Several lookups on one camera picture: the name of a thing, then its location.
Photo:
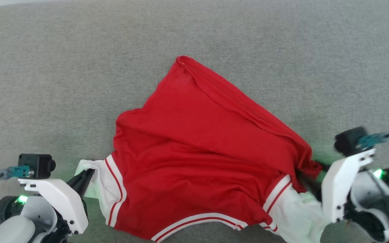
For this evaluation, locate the grey fabric sofa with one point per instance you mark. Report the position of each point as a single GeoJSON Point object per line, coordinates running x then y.
{"type": "Point", "coordinates": [62, 67]}

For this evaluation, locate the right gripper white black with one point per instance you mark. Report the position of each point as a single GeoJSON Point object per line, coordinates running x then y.
{"type": "Point", "coordinates": [338, 184]}

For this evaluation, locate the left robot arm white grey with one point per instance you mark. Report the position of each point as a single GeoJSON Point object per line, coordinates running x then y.
{"type": "Point", "coordinates": [15, 222]}

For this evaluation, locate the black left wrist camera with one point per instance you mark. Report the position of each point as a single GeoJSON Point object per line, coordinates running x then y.
{"type": "Point", "coordinates": [34, 165]}

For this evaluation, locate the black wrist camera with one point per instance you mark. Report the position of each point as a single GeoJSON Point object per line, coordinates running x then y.
{"type": "Point", "coordinates": [34, 165]}
{"type": "Point", "coordinates": [348, 140]}

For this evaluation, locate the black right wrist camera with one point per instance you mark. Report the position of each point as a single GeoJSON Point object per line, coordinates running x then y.
{"type": "Point", "coordinates": [348, 140]}

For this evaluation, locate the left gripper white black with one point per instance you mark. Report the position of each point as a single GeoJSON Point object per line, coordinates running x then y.
{"type": "Point", "coordinates": [62, 199]}

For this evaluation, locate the red and white basketball jersey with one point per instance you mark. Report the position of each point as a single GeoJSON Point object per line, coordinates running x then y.
{"type": "Point", "coordinates": [194, 152]}

